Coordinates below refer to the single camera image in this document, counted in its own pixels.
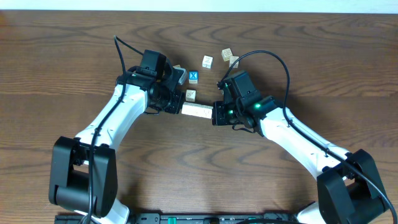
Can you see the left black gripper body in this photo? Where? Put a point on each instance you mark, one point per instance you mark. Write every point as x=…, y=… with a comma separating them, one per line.
x=168, y=96

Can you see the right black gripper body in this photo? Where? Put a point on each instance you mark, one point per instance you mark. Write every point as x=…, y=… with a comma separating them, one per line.
x=228, y=114

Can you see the wooden block letter J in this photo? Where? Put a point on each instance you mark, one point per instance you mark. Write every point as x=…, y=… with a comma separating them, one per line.
x=186, y=108

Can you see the wooden block with grapes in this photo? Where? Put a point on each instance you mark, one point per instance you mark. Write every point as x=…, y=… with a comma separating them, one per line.
x=207, y=111

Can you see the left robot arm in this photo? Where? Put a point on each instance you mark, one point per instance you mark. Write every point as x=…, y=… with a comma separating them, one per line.
x=83, y=176

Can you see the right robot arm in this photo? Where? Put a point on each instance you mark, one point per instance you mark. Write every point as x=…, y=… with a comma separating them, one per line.
x=349, y=187

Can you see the wooden block W centre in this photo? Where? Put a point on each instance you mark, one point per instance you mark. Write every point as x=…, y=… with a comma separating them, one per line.
x=190, y=95

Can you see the blue X wooden block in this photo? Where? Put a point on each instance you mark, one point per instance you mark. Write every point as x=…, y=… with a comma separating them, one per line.
x=193, y=77

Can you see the wooden block with umbrella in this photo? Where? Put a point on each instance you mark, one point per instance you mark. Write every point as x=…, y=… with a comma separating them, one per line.
x=207, y=61

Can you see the wooden block red edge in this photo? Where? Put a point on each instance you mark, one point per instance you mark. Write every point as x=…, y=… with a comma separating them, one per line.
x=232, y=62

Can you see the tan wooden block far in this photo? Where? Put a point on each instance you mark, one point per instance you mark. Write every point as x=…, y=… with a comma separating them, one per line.
x=226, y=54

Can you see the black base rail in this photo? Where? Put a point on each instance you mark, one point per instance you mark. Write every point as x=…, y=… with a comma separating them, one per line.
x=221, y=218

